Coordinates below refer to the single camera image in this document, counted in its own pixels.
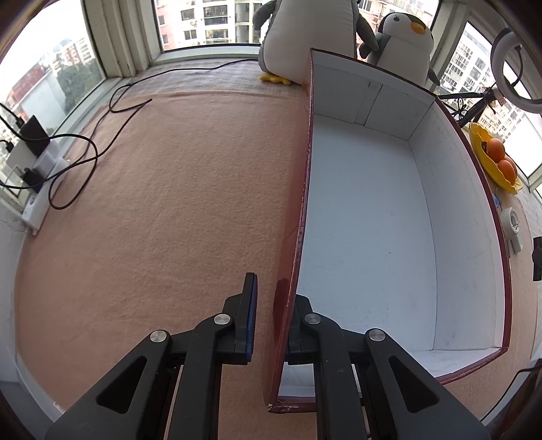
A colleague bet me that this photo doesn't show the orange fruit front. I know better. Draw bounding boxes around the orange fruit front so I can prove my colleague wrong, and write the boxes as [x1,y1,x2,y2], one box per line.
[497,157,517,185]

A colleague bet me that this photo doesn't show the black power adapter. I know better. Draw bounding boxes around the black power adapter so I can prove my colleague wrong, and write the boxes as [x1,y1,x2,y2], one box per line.
[19,115,50,158]

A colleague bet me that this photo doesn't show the white power strip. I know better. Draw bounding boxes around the white power strip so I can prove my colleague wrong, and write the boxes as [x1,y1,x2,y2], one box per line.
[1,139,69,235]

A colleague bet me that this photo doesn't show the white round plug-in device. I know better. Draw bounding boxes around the white round plug-in device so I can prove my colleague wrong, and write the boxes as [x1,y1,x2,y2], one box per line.
[500,207,523,254]

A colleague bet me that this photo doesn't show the black cable on mat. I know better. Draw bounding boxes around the black cable on mat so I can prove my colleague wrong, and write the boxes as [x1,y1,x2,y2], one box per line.
[0,58,259,211]

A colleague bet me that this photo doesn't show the red white cardboard box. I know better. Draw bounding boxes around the red white cardboard box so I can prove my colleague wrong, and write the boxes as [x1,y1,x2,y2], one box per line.
[265,49,512,413]

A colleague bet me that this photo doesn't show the small plush penguin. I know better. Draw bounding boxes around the small plush penguin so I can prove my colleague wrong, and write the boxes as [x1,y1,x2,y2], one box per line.
[358,12,440,87]

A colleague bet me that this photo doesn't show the orange fruit middle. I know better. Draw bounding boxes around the orange fruit middle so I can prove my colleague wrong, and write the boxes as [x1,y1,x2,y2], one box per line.
[486,137,505,163]

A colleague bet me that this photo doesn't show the yellow leaf-shaped fruit tray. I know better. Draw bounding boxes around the yellow leaf-shaped fruit tray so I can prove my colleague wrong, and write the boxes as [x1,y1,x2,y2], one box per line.
[468,123,523,195]

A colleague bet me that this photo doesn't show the orange fruit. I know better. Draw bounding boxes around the orange fruit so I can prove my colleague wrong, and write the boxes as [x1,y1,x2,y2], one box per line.
[497,157,517,185]
[486,137,505,163]

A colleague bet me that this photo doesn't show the pink felt mat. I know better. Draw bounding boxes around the pink felt mat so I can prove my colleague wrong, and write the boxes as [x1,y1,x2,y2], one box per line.
[15,89,537,439]

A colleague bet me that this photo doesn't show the large plush penguin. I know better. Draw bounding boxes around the large plush penguin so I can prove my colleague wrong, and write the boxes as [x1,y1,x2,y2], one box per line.
[253,0,378,85]

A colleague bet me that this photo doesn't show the white ring light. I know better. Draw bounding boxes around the white ring light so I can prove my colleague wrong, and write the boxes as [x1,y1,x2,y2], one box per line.
[491,27,542,115]

